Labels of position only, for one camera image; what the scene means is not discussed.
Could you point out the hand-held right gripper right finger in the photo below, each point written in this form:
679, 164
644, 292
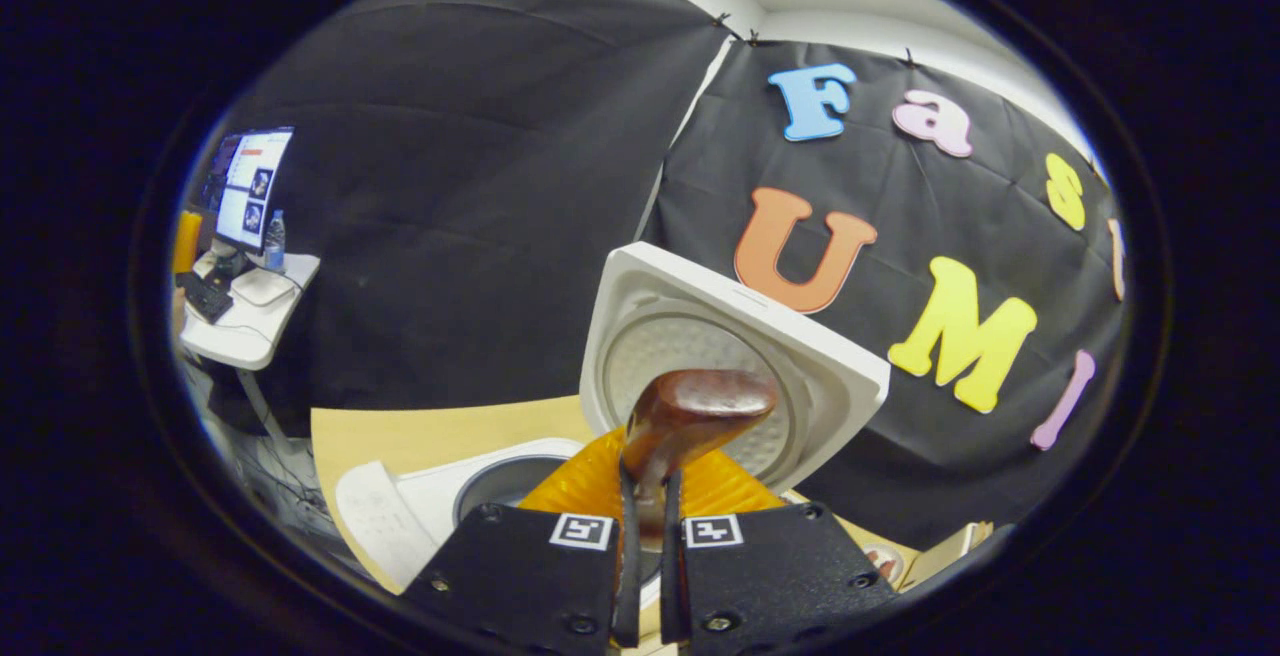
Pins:
780, 576

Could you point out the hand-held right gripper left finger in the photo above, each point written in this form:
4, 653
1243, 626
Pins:
520, 576

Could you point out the brown wooden spoon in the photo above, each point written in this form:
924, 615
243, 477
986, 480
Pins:
700, 406

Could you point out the white rice cooker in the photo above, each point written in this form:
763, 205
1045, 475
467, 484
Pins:
700, 306

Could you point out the white round plate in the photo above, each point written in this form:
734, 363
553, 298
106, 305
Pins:
885, 564

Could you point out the black backdrop cloth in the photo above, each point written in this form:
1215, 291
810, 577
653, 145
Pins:
480, 236

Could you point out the white desk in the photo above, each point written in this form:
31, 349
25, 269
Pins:
245, 336

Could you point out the small white flat box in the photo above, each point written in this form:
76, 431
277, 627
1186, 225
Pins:
262, 288

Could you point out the water bottle blue label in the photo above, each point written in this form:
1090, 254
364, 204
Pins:
275, 241

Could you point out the black keyboard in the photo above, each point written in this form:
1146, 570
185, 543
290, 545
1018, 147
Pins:
205, 296

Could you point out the computer monitor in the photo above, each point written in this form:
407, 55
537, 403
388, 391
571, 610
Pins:
255, 186

